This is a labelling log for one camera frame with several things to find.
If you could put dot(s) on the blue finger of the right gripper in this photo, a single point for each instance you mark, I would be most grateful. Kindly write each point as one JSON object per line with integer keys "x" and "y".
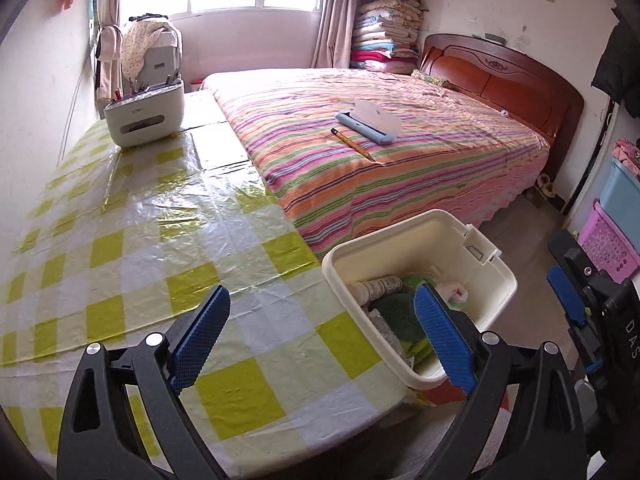
{"x": 574, "y": 308}

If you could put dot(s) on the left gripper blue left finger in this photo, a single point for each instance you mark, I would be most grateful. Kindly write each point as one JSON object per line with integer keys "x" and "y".
{"x": 192, "y": 337}

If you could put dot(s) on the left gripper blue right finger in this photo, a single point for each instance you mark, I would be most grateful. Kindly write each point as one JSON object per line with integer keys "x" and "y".
{"x": 453, "y": 351}

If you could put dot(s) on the green plush toy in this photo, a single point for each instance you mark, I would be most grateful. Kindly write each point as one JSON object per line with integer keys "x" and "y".
{"x": 397, "y": 311}

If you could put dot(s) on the green plastic tissue package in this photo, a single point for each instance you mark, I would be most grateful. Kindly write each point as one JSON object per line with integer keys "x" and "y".
{"x": 453, "y": 293}

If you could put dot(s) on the silver pill blister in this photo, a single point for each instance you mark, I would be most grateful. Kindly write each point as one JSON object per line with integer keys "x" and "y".
{"x": 389, "y": 336}

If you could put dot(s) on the cream plastic trash bin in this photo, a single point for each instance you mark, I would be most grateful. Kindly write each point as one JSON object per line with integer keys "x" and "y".
{"x": 433, "y": 241}

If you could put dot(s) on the pink plastic basket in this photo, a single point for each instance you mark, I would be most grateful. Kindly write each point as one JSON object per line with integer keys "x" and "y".
{"x": 607, "y": 246}

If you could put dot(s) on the light blue storage box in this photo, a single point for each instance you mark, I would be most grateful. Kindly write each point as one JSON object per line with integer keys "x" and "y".
{"x": 620, "y": 199}

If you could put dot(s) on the pair of slippers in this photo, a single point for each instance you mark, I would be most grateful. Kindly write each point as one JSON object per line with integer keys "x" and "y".
{"x": 544, "y": 186}

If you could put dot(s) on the yellow checkered plastic tablecloth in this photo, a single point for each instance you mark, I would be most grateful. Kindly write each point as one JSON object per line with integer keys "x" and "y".
{"x": 122, "y": 242}

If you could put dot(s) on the striped bed sheet mattress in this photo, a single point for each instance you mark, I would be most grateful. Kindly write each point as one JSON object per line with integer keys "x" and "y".
{"x": 454, "y": 153}

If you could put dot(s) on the black hanging jacket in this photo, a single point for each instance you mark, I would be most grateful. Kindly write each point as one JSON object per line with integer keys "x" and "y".
{"x": 617, "y": 73}

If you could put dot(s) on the red wooden headboard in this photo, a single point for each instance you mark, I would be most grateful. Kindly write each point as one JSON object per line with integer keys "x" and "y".
{"x": 508, "y": 80}

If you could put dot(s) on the white tissue box organizer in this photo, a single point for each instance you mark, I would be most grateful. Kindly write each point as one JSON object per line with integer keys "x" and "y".
{"x": 147, "y": 116}

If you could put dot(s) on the yellow pencil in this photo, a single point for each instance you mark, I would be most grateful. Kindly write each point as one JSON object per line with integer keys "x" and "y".
{"x": 353, "y": 145}

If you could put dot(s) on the grey white appliance cabinet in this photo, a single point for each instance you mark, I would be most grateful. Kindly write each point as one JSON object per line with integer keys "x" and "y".
{"x": 158, "y": 64}

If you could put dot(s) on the pink curtain left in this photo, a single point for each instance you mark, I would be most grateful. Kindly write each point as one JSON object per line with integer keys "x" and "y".
{"x": 108, "y": 76}

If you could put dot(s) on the pink curtain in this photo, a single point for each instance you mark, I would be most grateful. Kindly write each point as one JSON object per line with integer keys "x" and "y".
{"x": 334, "y": 40}
{"x": 108, "y": 76}

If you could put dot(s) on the dotted cloth on appliance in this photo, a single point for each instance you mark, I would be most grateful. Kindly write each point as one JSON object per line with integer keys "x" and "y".
{"x": 141, "y": 36}

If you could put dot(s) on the stack of folded quilts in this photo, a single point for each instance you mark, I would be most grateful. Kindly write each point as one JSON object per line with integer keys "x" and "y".
{"x": 385, "y": 36}

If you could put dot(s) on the pink curtain right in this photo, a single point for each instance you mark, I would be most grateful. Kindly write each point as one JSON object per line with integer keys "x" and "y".
{"x": 334, "y": 40}

